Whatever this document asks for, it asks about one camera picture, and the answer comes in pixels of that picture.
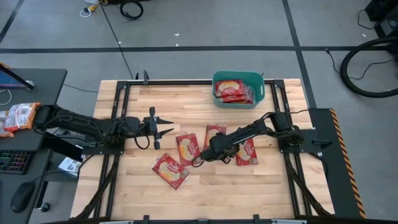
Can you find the black equipment case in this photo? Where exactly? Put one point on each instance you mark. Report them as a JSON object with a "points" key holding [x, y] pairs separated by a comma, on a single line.
{"points": [[127, 1]]}

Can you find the red Orville popcorn bag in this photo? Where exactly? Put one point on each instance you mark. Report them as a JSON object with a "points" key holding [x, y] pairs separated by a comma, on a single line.
{"points": [[248, 96], [186, 149], [230, 88], [248, 155], [169, 171], [214, 129]]}

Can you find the teal plastic basket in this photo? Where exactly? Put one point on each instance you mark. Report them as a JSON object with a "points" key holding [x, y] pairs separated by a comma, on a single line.
{"points": [[258, 81]]}

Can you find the black computer mouse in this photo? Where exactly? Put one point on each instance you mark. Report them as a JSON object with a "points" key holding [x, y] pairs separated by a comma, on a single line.
{"points": [[22, 196]]}

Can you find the grey metal bracket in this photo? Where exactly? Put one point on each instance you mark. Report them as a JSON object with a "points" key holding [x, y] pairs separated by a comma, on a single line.
{"points": [[289, 221], [116, 222]]}

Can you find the black desk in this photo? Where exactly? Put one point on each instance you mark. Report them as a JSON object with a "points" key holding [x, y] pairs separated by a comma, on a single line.
{"points": [[46, 81]]}

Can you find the black metal table frame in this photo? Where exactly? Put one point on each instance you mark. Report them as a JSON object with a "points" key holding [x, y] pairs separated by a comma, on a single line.
{"points": [[186, 82]]}

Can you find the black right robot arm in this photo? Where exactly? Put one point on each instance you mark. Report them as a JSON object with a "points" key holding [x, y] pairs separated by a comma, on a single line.
{"points": [[248, 130]]}

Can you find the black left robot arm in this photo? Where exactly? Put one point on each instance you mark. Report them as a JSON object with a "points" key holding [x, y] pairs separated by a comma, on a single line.
{"points": [[77, 123]]}

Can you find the computer monitor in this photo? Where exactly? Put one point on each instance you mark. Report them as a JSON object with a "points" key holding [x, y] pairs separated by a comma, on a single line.
{"points": [[9, 81]]}

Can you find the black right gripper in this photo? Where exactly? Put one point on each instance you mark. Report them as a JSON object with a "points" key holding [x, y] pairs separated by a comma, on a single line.
{"points": [[219, 144]]}

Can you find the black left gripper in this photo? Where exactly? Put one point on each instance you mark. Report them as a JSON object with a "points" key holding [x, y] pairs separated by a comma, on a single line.
{"points": [[151, 127]]}

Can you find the backlit black keyboard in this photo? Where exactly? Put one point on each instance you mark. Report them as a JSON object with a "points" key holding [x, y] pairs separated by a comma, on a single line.
{"points": [[14, 161]]}

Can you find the orange white popcorn pack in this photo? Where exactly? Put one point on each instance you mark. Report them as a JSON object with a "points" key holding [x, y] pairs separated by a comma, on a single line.
{"points": [[3, 124], [20, 116]]}

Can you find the black equipment stand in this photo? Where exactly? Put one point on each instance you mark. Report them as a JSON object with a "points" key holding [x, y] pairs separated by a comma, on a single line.
{"points": [[385, 12]]}

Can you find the small white printed box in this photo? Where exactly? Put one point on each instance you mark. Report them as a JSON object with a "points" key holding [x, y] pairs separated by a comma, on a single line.
{"points": [[70, 166]]}

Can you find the black panel hazard striped edge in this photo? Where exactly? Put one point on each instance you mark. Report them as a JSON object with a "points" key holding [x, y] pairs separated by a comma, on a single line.
{"points": [[329, 186]]}

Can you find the black desk caster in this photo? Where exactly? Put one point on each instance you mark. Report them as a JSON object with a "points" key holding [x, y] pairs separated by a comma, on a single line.
{"points": [[45, 207]]}

